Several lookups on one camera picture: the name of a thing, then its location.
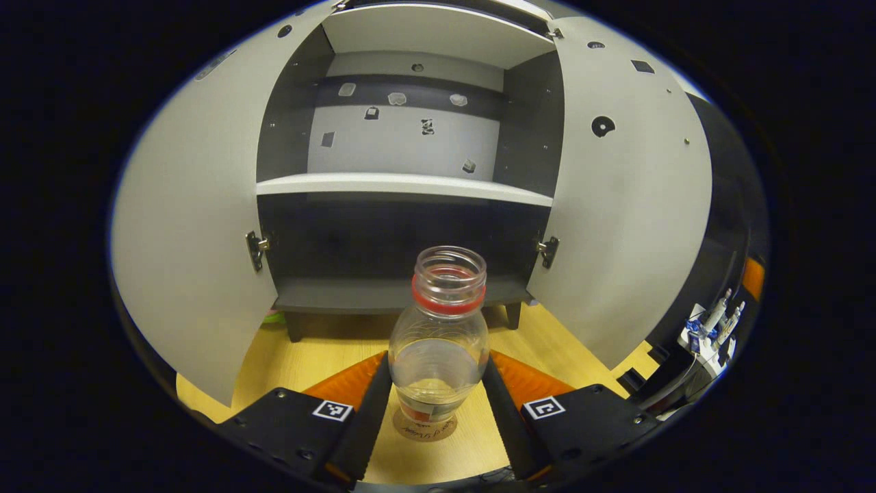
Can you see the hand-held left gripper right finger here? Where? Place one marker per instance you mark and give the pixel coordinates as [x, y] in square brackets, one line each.
[510, 431]

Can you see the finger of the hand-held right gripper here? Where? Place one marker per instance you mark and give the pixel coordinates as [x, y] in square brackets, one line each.
[753, 277]

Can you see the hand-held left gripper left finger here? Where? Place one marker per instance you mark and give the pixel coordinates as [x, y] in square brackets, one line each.
[366, 431]

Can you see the clear plastic bottle red label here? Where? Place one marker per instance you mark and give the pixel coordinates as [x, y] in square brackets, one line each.
[438, 342]

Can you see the small white bottle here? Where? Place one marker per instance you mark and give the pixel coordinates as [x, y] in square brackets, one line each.
[716, 313]
[733, 318]

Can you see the round wooden coaster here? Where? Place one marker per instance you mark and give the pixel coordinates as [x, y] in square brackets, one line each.
[424, 433]

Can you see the white storage tray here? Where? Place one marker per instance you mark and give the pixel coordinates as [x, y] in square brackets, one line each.
[705, 346]

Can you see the white cabinet door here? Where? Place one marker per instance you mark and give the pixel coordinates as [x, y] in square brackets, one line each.
[629, 205]
[191, 226]

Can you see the small green object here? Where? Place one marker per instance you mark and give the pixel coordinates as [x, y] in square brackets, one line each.
[274, 316]

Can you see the white and grey cabinet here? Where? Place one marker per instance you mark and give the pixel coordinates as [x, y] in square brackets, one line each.
[404, 185]

